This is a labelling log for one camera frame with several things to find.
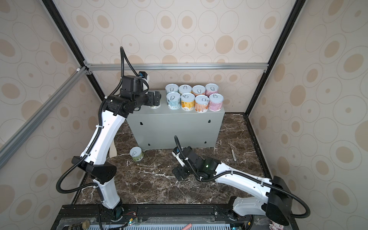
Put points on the pink toy figure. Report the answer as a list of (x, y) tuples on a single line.
[(275, 226)]

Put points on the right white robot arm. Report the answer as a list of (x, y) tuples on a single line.
[(269, 197)]

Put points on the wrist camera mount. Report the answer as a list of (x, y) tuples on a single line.
[(176, 154), (144, 75)]

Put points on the grey metal cabinet box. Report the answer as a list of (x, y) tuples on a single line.
[(156, 128)]

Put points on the white handled fork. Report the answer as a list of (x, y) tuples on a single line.
[(234, 156)]

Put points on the yellow can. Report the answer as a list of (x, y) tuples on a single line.
[(183, 89), (188, 101)]

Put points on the left diagonal aluminium rail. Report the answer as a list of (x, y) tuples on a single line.
[(18, 139)]

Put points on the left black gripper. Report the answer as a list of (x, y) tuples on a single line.
[(152, 101)]

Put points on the pink can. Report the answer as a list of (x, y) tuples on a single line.
[(211, 88), (215, 102)]

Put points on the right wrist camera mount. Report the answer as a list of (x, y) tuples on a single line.
[(176, 154)]

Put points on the pink marker pen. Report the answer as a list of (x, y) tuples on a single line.
[(187, 227)]

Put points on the horizontal aluminium rail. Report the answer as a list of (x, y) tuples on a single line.
[(181, 66)]

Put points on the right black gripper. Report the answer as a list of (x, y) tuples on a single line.
[(178, 169)]

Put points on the black base frame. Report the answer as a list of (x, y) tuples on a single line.
[(161, 217)]

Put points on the teal can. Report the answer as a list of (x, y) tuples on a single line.
[(171, 88), (173, 100)]

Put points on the green can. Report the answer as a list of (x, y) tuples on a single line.
[(136, 154), (155, 107)]

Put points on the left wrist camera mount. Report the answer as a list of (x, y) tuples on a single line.
[(144, 75)]

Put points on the wooden spatula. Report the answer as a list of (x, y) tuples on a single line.
[(112, 150)]

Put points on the brown orange can front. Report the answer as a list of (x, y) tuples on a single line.
[(201, 103)]

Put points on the brown orange can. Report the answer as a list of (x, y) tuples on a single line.
[(198, 90), (201, 103)]

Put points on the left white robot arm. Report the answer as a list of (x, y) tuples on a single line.
[(113, 111)]

